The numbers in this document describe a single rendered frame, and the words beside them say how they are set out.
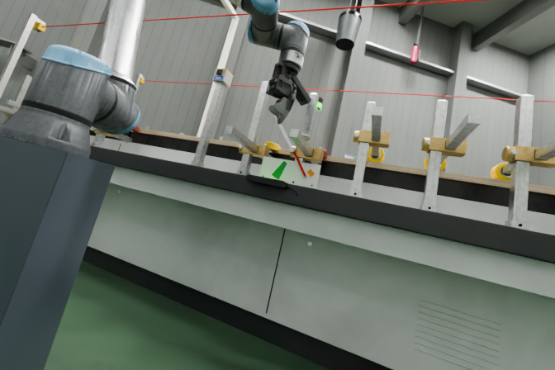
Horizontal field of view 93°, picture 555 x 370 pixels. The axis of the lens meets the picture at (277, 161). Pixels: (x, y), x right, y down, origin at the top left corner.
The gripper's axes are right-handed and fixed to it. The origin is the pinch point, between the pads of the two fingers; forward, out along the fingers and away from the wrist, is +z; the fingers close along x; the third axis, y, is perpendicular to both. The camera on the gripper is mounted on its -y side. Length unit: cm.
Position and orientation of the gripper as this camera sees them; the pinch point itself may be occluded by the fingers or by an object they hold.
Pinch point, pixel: (281, 121)
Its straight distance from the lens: 95.1
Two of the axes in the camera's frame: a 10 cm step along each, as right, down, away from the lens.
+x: 5.4, -0.3, -8.4
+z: -2.3, 9.6, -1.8
